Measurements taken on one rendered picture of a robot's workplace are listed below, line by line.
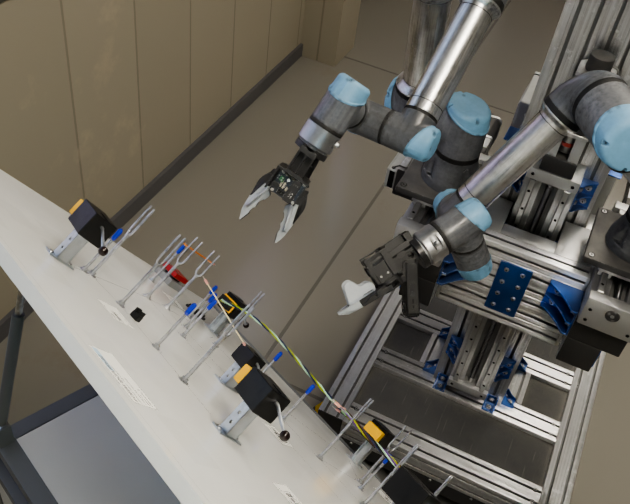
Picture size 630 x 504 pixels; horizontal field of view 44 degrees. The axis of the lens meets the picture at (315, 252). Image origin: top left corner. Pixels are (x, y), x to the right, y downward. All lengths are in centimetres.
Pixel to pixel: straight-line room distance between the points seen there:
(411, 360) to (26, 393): 139
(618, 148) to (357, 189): 246
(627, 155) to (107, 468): 127
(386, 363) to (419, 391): 16
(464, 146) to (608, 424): 160
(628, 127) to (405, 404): 151
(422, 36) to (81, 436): 121
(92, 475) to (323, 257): 189
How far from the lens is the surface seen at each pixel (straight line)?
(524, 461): 275
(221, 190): 377
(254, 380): 103
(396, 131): 158
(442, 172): 201
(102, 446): 189
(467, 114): 193
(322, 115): 153
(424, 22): 183
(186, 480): 80
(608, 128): 153
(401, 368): 282
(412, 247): 158
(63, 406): 197
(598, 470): 311
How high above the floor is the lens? 239
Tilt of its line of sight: 43 degrees down
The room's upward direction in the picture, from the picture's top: 9 degrees clockwise
